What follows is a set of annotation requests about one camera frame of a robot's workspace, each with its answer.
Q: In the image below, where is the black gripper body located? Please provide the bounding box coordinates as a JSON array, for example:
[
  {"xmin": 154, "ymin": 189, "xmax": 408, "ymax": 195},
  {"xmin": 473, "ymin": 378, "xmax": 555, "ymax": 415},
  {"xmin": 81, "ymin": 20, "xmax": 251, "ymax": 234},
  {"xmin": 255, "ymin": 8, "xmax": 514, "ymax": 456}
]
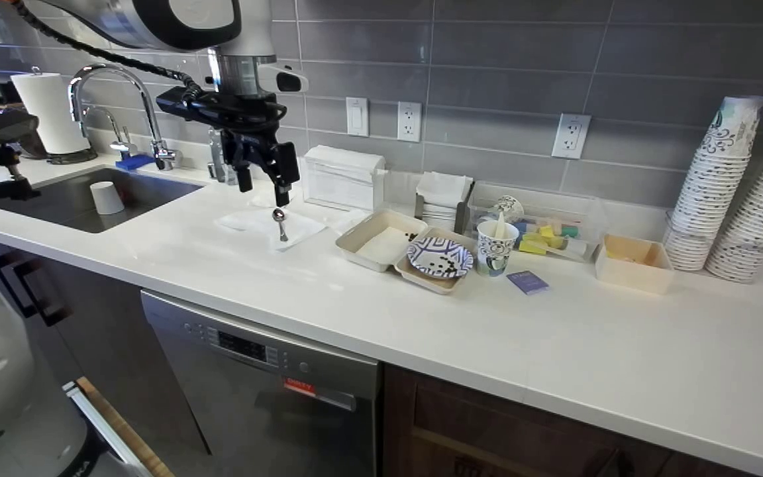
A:
[{"xmin": 155, "ymin": 87, "xmax": 300, "ymax": 180}]

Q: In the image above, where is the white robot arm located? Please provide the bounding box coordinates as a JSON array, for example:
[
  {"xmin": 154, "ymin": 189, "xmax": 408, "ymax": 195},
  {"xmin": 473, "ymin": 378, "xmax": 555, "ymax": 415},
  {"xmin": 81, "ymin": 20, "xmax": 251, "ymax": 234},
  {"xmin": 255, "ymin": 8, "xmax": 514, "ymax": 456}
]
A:
[{"xmin": 4, "ymin": 0, "xmax": 305, "ymax": 208}]

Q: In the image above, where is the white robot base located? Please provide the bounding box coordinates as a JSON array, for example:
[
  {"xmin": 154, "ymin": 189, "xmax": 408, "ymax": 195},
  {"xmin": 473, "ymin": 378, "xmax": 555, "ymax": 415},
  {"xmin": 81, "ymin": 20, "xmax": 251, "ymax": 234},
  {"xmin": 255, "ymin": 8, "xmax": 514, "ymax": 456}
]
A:
[{"xmin": 0, "ymin": 295, "xmax": 88, "ymax": 477}]

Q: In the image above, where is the silver spoon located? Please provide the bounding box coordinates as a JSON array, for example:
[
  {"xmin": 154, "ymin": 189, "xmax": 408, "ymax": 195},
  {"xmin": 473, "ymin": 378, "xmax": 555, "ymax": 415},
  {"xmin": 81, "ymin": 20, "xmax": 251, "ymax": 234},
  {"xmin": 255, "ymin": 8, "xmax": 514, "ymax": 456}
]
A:
[{"xmin": 272, "ymin": 208, "xmax": 288, "ymax": 244}]

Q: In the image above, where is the white cup in sink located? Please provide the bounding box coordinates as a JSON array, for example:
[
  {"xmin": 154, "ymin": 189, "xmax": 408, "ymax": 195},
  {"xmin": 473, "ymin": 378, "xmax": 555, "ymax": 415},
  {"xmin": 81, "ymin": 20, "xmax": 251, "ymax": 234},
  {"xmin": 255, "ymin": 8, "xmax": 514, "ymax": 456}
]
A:
[{"xmin": 90, "ymin": 180, "xmax": 125, "ymax": 215}]

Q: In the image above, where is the patterned coffee cup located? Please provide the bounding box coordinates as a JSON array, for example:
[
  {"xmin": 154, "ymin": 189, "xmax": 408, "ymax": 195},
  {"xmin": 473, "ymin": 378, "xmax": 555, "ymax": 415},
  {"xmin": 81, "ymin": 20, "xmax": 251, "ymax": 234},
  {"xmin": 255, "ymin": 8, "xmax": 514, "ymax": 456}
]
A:
[{"xmin": 477, "ymin": 220, "xmax": 519, "ymax": 276}]

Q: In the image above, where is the clear soap bottle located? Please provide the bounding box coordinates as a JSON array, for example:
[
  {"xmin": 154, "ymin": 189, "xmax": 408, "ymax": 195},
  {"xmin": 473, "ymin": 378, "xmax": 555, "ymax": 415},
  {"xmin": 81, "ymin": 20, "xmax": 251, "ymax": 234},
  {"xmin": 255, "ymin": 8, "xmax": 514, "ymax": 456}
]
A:
[{"xmin": 208, "ymin": 130, "xmax": 235, "ymax": 187}]

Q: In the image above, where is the large white napkin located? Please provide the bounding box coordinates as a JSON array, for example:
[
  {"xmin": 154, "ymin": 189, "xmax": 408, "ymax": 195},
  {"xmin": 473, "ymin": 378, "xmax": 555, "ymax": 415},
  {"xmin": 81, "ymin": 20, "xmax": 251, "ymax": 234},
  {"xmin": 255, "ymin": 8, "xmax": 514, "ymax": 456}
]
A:
[{"xmin": 215, "ymin": 209, "xmax": 323, "ymax": 252}]

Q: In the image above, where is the clear napkin holder with napkins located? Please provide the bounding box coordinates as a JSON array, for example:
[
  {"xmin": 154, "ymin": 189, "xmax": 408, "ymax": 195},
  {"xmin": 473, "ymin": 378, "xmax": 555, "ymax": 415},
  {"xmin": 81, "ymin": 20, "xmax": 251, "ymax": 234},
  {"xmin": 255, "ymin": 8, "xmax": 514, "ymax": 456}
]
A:
[{"xmin": 300, "ymin": 146, "xmax": 384, "ymax": 212}]

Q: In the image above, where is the chrome kitchen faucet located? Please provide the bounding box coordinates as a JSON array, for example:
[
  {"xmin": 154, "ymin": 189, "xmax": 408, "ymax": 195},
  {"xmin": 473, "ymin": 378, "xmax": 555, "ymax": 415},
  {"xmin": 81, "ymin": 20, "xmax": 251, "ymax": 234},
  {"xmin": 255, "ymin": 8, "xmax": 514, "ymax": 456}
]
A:
[{"xmin": 65, "ymin": 65, "xmax": 176, "ymax": 170}]

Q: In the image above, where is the blue sponge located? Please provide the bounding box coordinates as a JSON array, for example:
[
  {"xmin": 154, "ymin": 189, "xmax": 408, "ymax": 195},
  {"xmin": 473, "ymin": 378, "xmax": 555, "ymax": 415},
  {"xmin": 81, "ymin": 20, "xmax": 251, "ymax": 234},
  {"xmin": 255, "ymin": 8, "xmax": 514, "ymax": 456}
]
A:
[{"xmin": 114, "ymin": 155, "xmax": 154, "ymax": 174}]

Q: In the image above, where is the beige takeout tray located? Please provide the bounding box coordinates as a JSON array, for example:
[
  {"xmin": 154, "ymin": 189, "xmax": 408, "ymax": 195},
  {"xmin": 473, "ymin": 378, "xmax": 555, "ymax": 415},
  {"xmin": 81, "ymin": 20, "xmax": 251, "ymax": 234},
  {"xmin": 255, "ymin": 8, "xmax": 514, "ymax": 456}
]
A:
[{"xmin": 337, "ymin": 209, "xmax": 473, "ymax": 295}]

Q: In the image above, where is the metal napkin dispenser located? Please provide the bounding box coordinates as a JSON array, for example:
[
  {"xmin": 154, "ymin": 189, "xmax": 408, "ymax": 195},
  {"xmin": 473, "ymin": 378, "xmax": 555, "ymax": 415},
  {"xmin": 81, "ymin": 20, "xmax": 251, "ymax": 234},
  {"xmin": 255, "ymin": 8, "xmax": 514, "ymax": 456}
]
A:
[{"xmin": 416, "ymin": 174, "xmax": 472, "ymax": 230}]

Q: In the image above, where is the blue patterned bowl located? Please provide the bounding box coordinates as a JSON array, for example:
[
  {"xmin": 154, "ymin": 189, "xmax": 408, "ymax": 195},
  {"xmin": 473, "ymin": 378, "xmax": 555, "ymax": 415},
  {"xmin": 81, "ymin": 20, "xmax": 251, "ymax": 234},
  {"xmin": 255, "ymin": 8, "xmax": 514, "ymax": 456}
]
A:
[{"xmin": 404, "ymin": 237, "xmax": 473, "ymax": 281}]

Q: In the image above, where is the stainless sink basin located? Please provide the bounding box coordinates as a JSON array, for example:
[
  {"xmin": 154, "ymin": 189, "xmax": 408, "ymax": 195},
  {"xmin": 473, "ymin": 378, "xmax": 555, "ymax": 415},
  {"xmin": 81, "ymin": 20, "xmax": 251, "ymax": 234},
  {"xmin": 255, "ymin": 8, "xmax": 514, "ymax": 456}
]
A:
[{"xmin": 0, "ymin": 167, "xmax": 195, "ymax": 234}]

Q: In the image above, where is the paper towel roll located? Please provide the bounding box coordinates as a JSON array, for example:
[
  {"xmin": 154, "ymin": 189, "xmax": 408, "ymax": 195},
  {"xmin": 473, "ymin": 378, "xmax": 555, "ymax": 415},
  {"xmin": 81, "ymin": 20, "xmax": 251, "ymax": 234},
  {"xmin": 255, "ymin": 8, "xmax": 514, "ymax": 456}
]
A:
[{"xmin": 11, "ymin": 71, "xmax": 96, "ymax": 166}]

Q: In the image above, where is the stainless dishwasher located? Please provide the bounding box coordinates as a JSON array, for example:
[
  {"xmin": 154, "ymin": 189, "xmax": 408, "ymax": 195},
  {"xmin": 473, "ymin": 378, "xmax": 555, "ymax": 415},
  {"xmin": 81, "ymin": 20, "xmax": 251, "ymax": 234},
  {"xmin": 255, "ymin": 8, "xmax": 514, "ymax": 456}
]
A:
[{"xmin": 139, "ymin": 293, "xmax": 378, "ymax": 477}]

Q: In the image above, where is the purple packet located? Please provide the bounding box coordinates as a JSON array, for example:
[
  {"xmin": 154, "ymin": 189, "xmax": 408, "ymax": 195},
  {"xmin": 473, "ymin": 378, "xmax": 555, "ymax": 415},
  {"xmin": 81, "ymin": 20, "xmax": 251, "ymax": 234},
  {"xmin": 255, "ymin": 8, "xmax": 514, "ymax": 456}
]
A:
[{"xmin": 508, "ymin": 270, "xmax": 546, "ymax": 295}]

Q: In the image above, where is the dark wood cabinet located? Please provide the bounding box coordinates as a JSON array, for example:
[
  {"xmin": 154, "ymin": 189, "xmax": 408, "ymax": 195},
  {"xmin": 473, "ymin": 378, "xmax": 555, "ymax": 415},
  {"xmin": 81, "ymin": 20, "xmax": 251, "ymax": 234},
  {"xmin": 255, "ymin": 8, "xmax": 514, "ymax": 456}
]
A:
[{"xmin": 380, "ymin": 367, "xmax": 749, "ymax": 477}]

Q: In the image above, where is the clear box of sweetener packets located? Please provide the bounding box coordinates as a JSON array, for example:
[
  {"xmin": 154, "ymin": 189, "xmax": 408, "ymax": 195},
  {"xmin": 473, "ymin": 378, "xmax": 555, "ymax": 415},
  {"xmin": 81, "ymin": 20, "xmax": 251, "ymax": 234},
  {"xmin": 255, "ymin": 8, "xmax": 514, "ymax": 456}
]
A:
[{"xmin": 493, "ymin": 196, "xmax": 594, "ymax": 264}]

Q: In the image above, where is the small beige cardboard box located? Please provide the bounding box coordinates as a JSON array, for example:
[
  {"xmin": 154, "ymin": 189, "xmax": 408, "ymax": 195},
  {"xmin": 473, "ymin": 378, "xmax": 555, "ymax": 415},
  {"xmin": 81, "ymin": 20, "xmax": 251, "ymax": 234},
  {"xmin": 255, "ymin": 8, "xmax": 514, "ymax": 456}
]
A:
[{"xmin": 594, "ymin": 234, "xmax": 674, "ymax": 295}]

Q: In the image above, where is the left stack of paper cups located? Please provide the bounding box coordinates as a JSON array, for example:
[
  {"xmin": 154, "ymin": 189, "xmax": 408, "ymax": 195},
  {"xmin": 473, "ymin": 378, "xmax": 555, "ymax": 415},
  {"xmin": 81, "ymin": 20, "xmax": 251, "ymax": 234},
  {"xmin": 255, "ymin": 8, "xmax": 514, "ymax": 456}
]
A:
[{"xmin": 663, "ymin": 95, "xmax": 763, "ymax": 273}]

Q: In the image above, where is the white light switch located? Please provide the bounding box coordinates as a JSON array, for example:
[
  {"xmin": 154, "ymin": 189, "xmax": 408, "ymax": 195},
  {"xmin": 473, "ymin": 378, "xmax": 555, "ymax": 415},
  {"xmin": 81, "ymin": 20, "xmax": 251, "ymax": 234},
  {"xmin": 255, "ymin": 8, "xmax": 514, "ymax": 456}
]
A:
[{"xmin": 345, "ymin": 99, "xmax": 368, "ymax": 139}]

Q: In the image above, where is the white wall outlet middle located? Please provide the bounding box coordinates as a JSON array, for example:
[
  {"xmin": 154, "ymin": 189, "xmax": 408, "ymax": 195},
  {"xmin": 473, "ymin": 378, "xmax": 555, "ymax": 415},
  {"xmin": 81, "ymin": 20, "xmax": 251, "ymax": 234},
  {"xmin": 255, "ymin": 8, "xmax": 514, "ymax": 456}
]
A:
[{"xmin": 398, "ymin": 101, "xmax": 420, "ymax": 142}]

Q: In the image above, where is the white wall outlet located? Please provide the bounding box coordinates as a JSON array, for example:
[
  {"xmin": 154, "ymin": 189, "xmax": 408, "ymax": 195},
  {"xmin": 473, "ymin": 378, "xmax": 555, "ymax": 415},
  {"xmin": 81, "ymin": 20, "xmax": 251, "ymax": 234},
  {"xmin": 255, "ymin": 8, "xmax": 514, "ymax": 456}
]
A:
[
  {"xmin": 550, "ymin": 114, "xmax": 591, "ymax": 160},
  {"xmin": 398, "ymin": 101, "xmax": 420, "ymax": 142}
]

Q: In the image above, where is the black camera on stand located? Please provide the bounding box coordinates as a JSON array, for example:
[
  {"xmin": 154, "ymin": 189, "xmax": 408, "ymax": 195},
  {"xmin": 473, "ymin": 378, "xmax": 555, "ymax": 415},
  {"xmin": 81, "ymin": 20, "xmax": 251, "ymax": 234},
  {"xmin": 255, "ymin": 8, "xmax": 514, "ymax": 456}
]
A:
[{"xmin": 0, "ymin": 111, "xmax": 39, "ymax": 199}]

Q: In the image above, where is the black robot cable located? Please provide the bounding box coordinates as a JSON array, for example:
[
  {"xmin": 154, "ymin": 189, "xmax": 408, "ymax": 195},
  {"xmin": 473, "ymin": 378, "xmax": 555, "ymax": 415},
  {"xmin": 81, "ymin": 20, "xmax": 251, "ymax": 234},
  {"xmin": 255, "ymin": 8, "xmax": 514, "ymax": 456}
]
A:
[{"xmin": 11, "ymin": 0, "xmax": 225, "ymax": 101}]

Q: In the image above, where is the white wall outlet right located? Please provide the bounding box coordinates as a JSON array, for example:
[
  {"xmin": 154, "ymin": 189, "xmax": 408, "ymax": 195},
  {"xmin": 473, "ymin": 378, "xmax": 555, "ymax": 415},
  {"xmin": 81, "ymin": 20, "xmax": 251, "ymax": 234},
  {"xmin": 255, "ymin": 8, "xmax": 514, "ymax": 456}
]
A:
[{"xmin": 550, "ymin": 114, "xmax": 591, "ymax": 160}]

